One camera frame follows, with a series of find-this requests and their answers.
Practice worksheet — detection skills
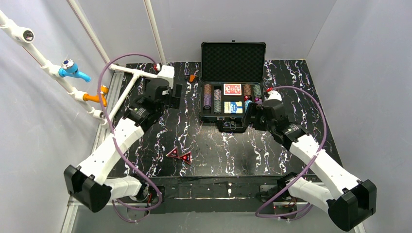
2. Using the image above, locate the dark green chip stack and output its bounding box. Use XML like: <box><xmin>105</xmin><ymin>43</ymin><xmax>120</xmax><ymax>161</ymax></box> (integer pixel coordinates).
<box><xmin>213</xmin><ymin>100</ymin><xmax>222</xmax><ymax>114</ymax></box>

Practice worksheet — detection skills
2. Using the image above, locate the grey pink chip stack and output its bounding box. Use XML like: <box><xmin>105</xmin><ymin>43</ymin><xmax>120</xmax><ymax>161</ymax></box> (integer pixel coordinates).
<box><xmin>213</xmin><ymin>89</ymin><xmax>222</xmax><ymax>101</ymax></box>

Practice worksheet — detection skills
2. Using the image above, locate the black poker case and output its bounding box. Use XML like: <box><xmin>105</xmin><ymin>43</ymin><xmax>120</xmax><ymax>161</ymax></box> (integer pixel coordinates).
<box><xmin>199</xmin><ymin>41</ymin><xmax>266</xmax><ymax>133</ymax></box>

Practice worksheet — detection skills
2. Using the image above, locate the red triangle dealer button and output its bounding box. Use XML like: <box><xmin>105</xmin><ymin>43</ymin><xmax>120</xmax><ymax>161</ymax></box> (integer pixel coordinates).
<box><xmin>166</xmin><ymin>147</ymin><xmax>179</xmax><ymax>159</ymax></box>

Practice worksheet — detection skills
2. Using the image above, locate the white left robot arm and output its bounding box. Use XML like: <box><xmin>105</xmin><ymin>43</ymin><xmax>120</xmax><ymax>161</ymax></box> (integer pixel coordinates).
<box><xmin>64</xmin><ymin>78</ymin><xmax>172</xmax><ymax>213</ymax></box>

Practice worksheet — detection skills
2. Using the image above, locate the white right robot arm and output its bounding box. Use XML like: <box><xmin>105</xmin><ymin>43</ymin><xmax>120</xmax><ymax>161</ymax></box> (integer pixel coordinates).
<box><xmin>242</xmin><ymin>99</ymin><xmax>377</xmax><ymax>232</ymax></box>

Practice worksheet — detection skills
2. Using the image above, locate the light blue chip stack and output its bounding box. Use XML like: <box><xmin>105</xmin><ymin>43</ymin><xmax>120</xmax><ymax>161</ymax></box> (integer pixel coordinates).
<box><xmin>244</xmin><ymin>100</ymin><xmax>252</xmax><ymax>111</ymax></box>

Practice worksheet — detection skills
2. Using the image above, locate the purple chip stack in case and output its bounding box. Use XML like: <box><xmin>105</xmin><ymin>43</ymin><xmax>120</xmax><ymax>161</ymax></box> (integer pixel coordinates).
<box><xmin>255</xmin><ymin>98</ymin><xmax>263</xmax><ymax>104</ymax></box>

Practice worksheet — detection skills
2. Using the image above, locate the red black chip in case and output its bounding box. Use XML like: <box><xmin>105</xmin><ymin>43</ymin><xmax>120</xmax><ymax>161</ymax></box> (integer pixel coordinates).
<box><xmin>244</xmin><ymin>95</ymin><xmax>252</xmax><ymax>101</ymax></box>

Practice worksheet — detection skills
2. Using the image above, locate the green chip stack in case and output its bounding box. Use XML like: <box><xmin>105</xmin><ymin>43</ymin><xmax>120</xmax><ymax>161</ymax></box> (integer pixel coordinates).
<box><xmin>253</xmin><ymin>84</ymin><xmax>262</xmax><ymax>99</ymax></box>

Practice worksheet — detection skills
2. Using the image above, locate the blue card deck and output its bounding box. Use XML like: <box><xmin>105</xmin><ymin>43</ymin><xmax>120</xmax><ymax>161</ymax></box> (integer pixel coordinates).
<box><xmin>223</xmin><ymin>101</ymin><xmax>243</xmax><ymax>114</ymax></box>

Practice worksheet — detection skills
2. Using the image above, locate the brown chip stack in case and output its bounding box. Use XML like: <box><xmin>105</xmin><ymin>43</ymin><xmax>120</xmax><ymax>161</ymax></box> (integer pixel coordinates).
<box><xmin>243</xmin><ymin>84</ymin><xmax>252</xmax><ymax>96</ymax></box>

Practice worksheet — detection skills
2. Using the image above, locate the red card deck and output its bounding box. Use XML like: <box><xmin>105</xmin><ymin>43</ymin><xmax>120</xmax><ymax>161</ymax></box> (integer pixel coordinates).
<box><xmin>223</xmin><ymin>83</ymin><xmax>242</xmax><ymax>96</ymax></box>

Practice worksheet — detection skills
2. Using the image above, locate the orange black small clip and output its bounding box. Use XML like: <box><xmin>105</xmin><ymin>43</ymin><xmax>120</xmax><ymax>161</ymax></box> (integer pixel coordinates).
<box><xmin>185</xmin><ymin>74</ymin><xmax>197</xmax><ymax>83</ymax></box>

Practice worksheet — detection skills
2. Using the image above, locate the orange tap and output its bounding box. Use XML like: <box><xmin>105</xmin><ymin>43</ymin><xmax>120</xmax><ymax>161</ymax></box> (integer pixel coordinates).
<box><xmin>83</xmin><ymin>85</ymin><xmax>109</xmax><ymax>107</ymax></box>

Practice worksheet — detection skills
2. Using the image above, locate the blue tap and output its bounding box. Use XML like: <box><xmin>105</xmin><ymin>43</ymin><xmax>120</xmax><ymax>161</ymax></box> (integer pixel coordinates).
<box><xmin>58</xmin><ymin>59</ymin><xmax>91</xmax><ymax>83</ymax></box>

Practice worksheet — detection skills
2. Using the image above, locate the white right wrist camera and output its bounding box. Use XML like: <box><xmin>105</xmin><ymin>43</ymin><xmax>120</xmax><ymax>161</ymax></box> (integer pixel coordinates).
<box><xmin>264</xmin><ymin>87</ymin><xmax>282</xmax><ymax>102</ymax></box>

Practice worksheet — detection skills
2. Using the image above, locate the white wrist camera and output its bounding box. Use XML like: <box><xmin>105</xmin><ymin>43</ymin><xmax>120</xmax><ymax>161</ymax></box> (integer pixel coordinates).
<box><xmin>154</xmin><ymin>63</ymin><xmax>175</xmax><ymax>88</ymax></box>
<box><xmin>264</xmin><ymin>87</ymin><xmax>282</xmax><ymax>102</ymax></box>

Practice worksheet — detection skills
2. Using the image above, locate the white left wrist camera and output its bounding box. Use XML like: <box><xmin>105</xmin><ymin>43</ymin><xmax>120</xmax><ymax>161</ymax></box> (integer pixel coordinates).
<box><xmin>154</xmin><ymin>63</ymin><xmax>175</xmax><ymax>88</ymax></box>

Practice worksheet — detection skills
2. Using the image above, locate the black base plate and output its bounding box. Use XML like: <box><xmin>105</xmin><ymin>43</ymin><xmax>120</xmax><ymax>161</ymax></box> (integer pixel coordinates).
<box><xmin>117</xmin><ymin>175</ymin><xmax>309</xmax><ymax>215</ymax></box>

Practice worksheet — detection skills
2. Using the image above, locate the white pvc pipe frame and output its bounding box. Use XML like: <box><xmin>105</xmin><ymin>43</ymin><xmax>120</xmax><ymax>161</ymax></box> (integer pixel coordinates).
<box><xmin>0</xmin><ymin>0</ymin><xmax>174</xmax><ymax>128</ymax></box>

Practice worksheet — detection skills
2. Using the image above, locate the aluminium rail frame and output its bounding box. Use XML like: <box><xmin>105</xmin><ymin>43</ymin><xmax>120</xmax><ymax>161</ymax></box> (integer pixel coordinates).
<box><xmin>64</xmin><ymin>77</ymin><xmax>377</xmax><ymax>231</ymax></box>

